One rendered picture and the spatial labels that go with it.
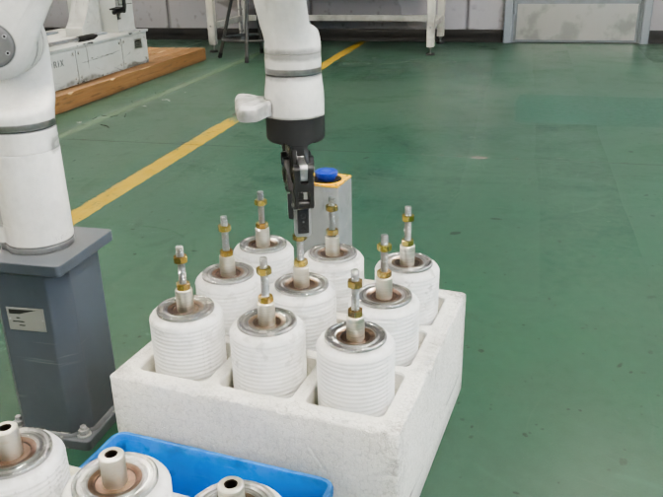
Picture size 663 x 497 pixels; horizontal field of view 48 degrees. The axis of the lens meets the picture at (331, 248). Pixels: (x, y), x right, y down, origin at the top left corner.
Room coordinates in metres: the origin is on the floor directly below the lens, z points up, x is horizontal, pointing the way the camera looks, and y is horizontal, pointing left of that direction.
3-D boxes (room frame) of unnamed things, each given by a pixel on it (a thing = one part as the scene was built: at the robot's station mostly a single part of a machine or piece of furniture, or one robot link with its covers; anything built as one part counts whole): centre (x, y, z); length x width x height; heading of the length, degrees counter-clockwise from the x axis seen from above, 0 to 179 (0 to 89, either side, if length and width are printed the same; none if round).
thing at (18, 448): (0.58, 0.31, 0.26); 0.02 x 0.02 x 0.03
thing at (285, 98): (0.94, 0.06, 0.52); 0.11 x 0.09 x 0.06; 99
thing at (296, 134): (0.94, 0.04, 0.45); 0.08 x 0.08 x 0.09
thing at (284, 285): (0.94, 0.04, 0.25); 0.08 x 0.08 x 0.01
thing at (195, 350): (0.87, 0.19, 0.16); 0.10 x 0.10 x 0.18
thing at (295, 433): (0.94, 0.04, 0.09); 0.39 x 0.39 x 0.18; 69
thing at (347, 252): (1.05, 0.00, 0.25); 0.08 x 0.08 x 0.01
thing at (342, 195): (1.24, 0.01, 0.16); 0.07 x 0.07 x 0.31; 69
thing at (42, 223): (0.99, 0.42, 0.39); 0.09 x 0.09 x 0.17; 76
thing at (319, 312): (0.94, 0.04, 0.16); 0.10 x 0.10 x 0.18
